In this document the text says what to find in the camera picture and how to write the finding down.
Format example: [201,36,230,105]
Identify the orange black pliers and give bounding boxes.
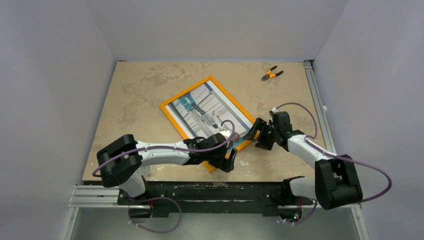
[261,65,284,81]

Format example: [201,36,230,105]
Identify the clear plastic screw box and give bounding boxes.
[135,165,152,178]

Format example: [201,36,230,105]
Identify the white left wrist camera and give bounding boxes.
[219,129,241,143]

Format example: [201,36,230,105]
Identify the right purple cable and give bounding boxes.
[271,102,393,226]

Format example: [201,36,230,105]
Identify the aluminium extrusion rail front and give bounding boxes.
[67,184,128,210]

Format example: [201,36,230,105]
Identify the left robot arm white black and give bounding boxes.
[92,130,240,205]

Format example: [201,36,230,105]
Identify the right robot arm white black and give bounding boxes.
[243,111,363,210]

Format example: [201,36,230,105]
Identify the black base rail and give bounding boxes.
[117,181,313,218]

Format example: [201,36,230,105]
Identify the purple cable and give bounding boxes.
[271,102,393,226]
[92,119,236,234]

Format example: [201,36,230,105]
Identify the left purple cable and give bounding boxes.
[92,119,236,234]

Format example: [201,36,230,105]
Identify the orange wooden picture frame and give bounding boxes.
[158,75,261,174]

